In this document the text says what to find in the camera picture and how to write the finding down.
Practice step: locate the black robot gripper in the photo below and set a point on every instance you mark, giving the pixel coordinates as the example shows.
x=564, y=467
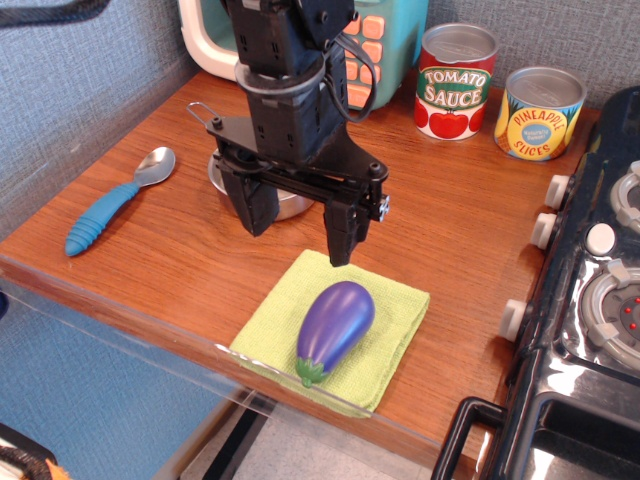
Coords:
x=296, y=139

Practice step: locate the small steel sauce pan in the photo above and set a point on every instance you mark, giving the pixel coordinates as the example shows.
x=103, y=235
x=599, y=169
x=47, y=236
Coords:
x=290, y=205

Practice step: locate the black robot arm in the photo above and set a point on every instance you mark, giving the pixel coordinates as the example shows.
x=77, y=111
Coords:
x=292, y=68

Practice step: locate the green folded cloth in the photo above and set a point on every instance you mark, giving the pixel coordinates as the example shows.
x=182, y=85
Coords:
x=267, y=344

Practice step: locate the tomato sauce can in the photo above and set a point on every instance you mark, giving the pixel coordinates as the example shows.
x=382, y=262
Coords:
x=455, y=72

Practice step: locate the purple toy eggplant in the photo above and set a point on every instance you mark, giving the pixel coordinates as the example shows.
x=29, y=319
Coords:
x=336, y=322

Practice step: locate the teal toy microwave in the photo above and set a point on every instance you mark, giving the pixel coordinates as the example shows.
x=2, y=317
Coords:
x=389, y=32

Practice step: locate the pineapple slices can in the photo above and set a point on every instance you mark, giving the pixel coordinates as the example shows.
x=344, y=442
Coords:
x=539, y=111

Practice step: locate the clear acrylic table guard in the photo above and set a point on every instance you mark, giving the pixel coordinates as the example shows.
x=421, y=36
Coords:
x=204, y=337

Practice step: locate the black toy stove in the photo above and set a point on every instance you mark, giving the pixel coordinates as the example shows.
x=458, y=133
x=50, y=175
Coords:
x=572, y=407

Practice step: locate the blue handled metal spoon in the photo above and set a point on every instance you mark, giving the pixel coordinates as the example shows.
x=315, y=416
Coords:
x=156, y=167

